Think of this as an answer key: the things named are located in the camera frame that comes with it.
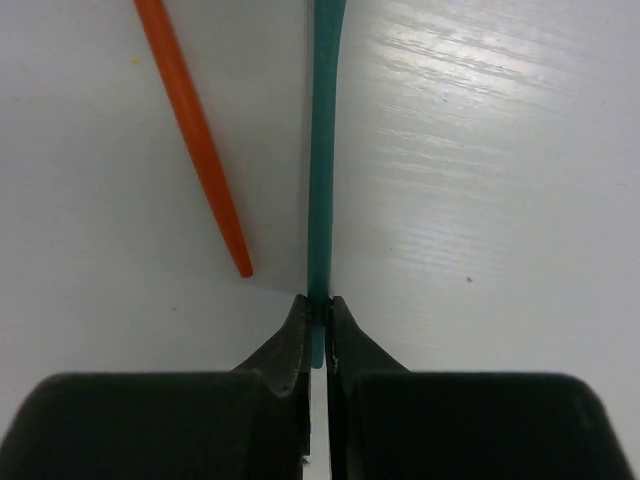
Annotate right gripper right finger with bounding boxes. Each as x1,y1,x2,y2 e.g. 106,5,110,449
326,297,633,479

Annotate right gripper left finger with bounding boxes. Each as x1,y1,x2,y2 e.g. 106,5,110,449
1,296,311,479

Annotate orange plastic knife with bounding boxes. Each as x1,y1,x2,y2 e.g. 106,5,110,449
134,0,253,278

